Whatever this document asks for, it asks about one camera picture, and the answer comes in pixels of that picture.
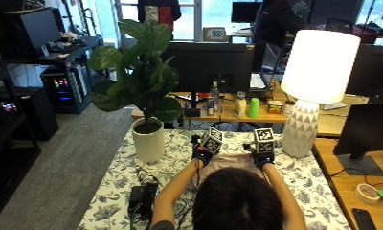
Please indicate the person's left hand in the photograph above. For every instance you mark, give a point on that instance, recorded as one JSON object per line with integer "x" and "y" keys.
{"x": 198, "y": 153}

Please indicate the person's right hand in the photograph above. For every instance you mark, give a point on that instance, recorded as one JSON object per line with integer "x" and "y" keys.
{"x": 263, "y": 158}

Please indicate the pale pink cloth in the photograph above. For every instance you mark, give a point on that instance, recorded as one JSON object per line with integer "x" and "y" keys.
{"x": 232, "y": 162}

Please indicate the white marker cube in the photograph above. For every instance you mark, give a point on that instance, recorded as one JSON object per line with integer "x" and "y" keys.
{"x": 212, "y": 141}
{"x": 265, "y": 140}

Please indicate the wooden desk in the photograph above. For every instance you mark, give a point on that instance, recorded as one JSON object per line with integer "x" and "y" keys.
{"x": 353, "y": 191}
{"x": 235, "y": 116}

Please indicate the white plant pot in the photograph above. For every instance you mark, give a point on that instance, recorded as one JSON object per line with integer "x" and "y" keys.
{"x": 150, "y": 143}

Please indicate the drink can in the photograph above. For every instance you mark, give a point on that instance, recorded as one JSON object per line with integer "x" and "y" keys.
{"x": 211, "y": 106}

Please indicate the green cup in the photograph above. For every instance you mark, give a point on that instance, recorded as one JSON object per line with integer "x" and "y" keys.
{"x": 255, "y": 108}

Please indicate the white bottle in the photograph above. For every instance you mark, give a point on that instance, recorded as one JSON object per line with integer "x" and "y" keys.
{"x": 241, "y": 107}

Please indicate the yellow jar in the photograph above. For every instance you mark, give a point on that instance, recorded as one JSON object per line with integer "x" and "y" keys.
{"x": 276, "y": 107}

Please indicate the clear water bottle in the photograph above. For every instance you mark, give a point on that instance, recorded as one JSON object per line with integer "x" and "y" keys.
{"x": 216, "y": 94}

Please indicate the the person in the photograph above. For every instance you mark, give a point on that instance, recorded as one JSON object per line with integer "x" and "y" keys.
{"x": 239, "y": 204}

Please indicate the black power box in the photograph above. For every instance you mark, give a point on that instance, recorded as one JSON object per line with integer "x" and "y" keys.
{"x": 143, "y": 198}

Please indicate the green leafy plant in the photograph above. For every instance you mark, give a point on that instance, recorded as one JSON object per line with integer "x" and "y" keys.
{"x": 147, "y": 76}

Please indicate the black monitor on stand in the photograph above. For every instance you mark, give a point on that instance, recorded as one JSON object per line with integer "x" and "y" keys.
{"x": 368, "y": 127}
{"x": 373, "y": 70}
{"x": 208, "y": 65}

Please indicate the blue floral tablecloth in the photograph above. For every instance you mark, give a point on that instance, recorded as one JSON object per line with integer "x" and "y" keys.
{"x": 115, "y": 188}

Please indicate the open laptop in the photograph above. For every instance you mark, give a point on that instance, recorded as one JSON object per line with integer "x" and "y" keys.
{"x": 268, "y": 64}

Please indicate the white table lamp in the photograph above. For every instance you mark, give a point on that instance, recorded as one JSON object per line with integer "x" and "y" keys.
{"x": 320, "y": 67}

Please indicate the white tape roll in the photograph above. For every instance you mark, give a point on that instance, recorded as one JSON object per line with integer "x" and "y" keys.
{"x": 368, "y": 193}

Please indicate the checkered calibration board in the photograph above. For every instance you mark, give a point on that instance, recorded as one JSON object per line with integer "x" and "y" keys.
{"x": 216, "y": 34}

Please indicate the computer tower with lights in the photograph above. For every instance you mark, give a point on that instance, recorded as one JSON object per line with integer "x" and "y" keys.
{"x": 65, "y": 89}

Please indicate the black phone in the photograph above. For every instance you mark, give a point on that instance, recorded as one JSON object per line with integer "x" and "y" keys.
{"x": 365, "y": 219}

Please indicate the black cabinet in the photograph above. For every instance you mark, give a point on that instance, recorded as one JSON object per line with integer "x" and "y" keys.
{"x": 34, "y": 111}

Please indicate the black shelf rack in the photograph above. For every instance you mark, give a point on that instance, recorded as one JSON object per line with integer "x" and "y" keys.
{"x": 69, "y": 54}

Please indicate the red black jacket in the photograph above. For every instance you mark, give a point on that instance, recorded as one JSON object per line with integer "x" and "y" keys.
{"x": 159, "y": 12}

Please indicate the small black monitor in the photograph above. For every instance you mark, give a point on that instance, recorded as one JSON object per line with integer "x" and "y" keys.
{"x": 247, "y": 12}

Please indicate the large black box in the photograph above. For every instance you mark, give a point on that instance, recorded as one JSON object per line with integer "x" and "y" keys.
{"x": 34, "y": 32}

